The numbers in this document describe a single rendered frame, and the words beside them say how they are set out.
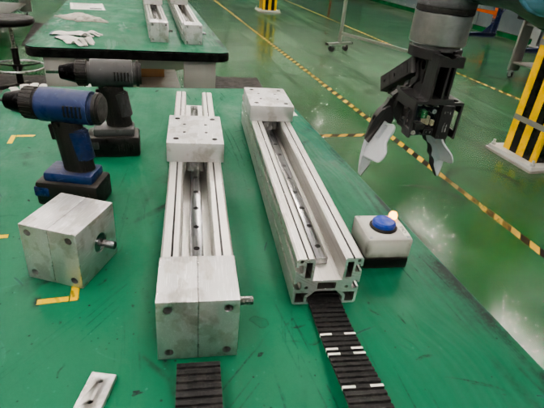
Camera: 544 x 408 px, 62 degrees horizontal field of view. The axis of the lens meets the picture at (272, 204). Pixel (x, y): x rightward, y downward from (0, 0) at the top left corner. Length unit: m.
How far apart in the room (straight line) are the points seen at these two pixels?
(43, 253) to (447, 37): 0.63
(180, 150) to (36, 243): 0.32
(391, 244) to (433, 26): 0.34
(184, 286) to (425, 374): 0.33
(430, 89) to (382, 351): 0.36
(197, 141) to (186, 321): 0.43
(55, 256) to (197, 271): 0.23
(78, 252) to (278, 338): 0.31
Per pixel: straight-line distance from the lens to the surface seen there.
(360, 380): 0.58
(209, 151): 0.89
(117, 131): 1.12
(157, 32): 2.47
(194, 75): 2.41
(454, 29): 0.65
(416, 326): 0.72
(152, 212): 0.90
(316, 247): 0.72
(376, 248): 0.78
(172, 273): 0.59
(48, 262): 0.74
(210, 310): 0.56
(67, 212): 0.74
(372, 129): 0.71
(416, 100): 0.64
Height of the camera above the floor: 1.24
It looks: 30 degrees down
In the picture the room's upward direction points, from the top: 6 degrees clockwise
